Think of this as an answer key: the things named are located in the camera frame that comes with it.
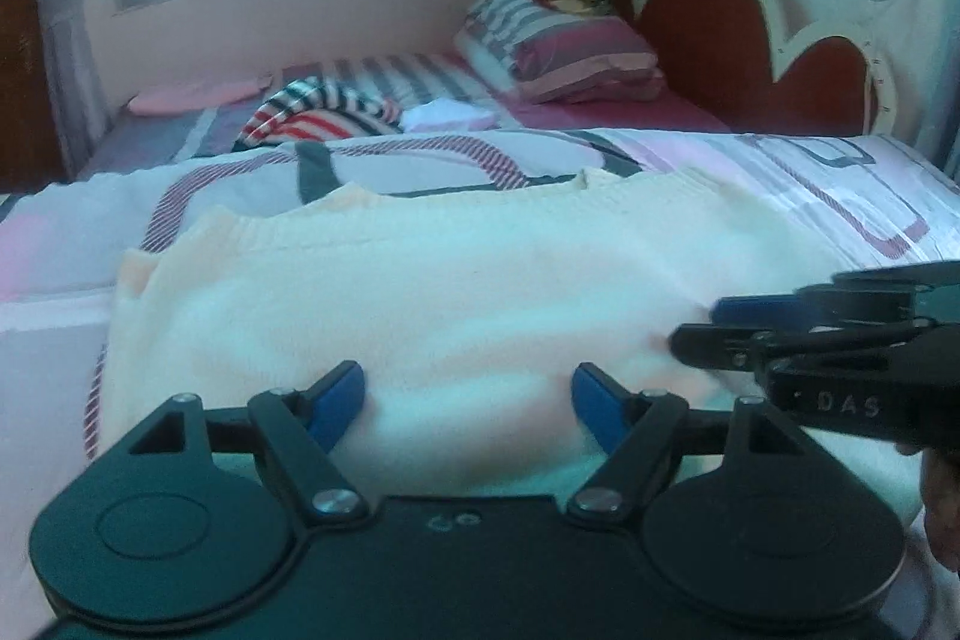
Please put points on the patterned pastel quilt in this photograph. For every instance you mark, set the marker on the patterned pastel quilt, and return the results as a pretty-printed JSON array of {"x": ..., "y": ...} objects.
[{"x": 75, "y": 220}]

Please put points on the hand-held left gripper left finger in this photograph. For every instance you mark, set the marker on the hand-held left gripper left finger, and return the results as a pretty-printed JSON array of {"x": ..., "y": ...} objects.
[{"x": 341, "y": 396}]

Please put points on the striped pillow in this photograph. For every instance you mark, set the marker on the striped pillow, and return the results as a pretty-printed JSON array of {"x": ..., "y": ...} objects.
[{"x": 570, "y": 55}]

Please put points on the striped bed sheet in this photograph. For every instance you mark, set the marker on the striped bed sheet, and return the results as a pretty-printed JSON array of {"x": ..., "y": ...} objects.
[{"x": 427, "y": 78}]

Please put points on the white folded cloth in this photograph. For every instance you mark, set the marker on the white folded cloth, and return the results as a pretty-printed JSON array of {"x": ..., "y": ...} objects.
[{"x": 450, "y": 117}]

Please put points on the red cloud-shaped headboard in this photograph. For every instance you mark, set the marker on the red cloud-shaped headboard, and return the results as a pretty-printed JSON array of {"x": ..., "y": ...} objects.
[{"x": 712, "y": 33}]

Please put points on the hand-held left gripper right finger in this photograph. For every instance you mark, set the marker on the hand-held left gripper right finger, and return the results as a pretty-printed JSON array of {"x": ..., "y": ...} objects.
[{"x": 594, "y": 398}]

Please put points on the grey curtain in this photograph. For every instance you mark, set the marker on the grey curtain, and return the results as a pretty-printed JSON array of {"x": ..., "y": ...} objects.
[{"x": 67, "y": 10}]

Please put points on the dark wooden wardrobe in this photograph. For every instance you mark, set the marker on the dark wooden wardrobe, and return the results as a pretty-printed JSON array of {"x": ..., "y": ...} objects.
[{"x": 22, "y": 48}]

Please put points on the white knit sweater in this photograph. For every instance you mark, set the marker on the white knit sweater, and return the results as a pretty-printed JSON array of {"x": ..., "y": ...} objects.
[{"x": 450, "y": 302}]

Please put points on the pink cloth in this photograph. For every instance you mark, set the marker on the pink cloth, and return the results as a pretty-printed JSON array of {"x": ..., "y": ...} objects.
[{"x": 195, "y": 96}]

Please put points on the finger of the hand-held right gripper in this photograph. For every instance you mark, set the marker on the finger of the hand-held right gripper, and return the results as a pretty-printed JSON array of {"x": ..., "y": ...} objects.
[
  {"x": 712, "y": 346},
  {"x": 757, "y": 310}
]

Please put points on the striped garment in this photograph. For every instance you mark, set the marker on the striped garment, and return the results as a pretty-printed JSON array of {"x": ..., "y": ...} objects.
[{"x": 315, "y": 115}]

